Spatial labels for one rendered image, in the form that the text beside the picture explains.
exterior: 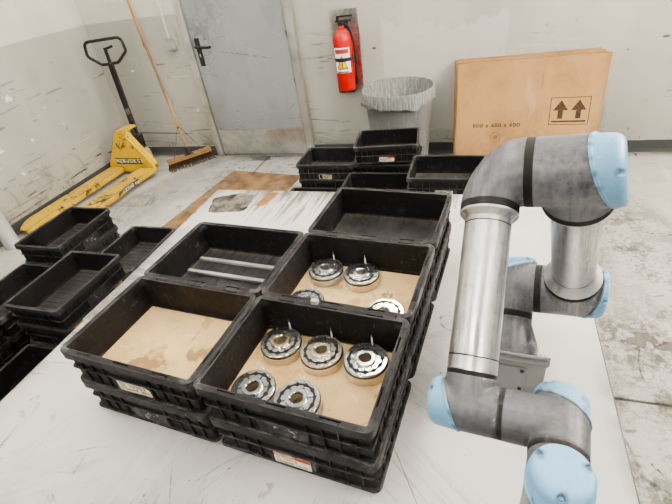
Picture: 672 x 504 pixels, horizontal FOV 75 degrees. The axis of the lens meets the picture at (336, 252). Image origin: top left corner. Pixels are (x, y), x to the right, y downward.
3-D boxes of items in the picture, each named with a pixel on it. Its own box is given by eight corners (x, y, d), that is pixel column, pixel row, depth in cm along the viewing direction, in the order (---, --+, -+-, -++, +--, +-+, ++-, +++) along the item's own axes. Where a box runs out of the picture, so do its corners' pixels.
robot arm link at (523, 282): (485, 311, 116) (490, 262, 119) (541, 318, 110) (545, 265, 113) (477, 305, 106) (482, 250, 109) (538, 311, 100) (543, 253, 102)
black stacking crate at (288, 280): (435, 278, 128) (435, 246, 122) (412, 354, 107) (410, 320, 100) (312, 262, 143) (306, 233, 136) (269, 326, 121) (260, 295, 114)
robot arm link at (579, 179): (538, 278, 114) (528, 120, 72) (606, 283, 107) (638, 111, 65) (534, 321, 109) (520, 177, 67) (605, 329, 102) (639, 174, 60)
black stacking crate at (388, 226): (451, 224, 151) (452, 194, 144) (435, 277, 129) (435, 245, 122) (343, 215, 165) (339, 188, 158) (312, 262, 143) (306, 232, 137)
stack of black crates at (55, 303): (110, 317, 240) (71, 250, 215) (155, 323, 231) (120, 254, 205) (53, 375, 210) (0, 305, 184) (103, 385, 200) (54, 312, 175)
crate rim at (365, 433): (411, 326, 101) (411, 319, 100) (373, 443, 79) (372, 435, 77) (260, 301, 115) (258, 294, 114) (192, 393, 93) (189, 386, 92)
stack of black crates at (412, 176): (482, 224, 267) (487, 154, 241) (480, 253, 244) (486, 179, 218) (416, 221, 279) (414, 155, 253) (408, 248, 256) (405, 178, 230)
